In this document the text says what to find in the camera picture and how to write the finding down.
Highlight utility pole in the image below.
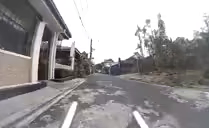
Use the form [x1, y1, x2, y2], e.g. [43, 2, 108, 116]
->
[88, 38, 94, 75]

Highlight bushes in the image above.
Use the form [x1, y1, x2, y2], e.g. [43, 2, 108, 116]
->
[74, 51, 95, 78]

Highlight dark building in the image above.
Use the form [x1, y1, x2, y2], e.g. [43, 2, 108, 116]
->
[118, 54, 156, 75]

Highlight grey asphalt road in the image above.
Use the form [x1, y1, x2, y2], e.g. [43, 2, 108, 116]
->
[28, 73, 209, 128]

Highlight house with dark roof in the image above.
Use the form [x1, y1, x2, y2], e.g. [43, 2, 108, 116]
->
[54, 40, 82, 80]

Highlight robot's own part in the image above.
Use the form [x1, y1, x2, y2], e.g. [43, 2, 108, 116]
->
[60, 101, 79, 128]
[132, 110, 150, 128]

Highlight row of trees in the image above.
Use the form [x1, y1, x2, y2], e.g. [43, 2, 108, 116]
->
[133, 9, 209, 81]

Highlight grey concrete pavement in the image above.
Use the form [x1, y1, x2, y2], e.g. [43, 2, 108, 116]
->
[0, 77, 87, 128]

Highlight building with white pillars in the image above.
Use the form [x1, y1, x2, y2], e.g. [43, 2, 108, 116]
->
[0, 0, 73, 101]

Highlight blue wall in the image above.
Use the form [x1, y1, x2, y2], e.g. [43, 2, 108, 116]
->
[109, 62, 122, 76]

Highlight overhead wires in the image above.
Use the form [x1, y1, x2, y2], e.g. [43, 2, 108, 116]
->
[71, 0, 93, 41]

